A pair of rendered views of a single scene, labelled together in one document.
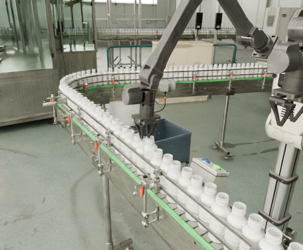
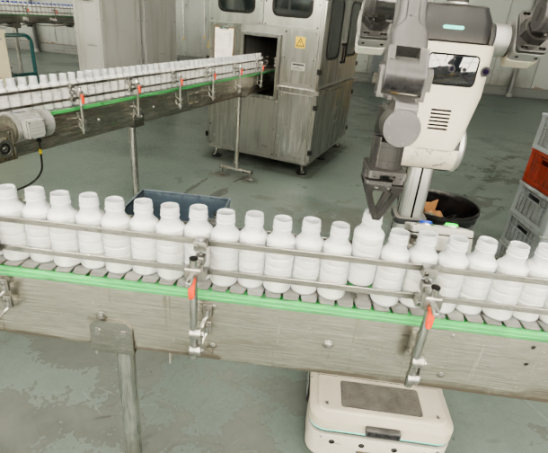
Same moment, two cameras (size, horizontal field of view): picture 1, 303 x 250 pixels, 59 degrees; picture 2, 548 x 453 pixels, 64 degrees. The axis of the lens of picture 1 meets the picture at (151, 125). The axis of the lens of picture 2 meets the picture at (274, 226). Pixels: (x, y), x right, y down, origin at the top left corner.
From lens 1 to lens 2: 104 cm
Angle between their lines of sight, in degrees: 49
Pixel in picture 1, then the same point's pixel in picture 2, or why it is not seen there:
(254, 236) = not seen: outside the picture
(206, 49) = not seen: outside the picture
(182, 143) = not seen: hidden behind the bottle
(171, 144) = not seen: hidden behind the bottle
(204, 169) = (445, 235)
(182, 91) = (60, 131)
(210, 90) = (108, 122)
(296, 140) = (449, 157)
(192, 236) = (531, 339)
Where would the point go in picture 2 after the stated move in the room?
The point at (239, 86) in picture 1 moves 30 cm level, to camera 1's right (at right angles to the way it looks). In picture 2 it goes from (147, 107) to (183, 102)
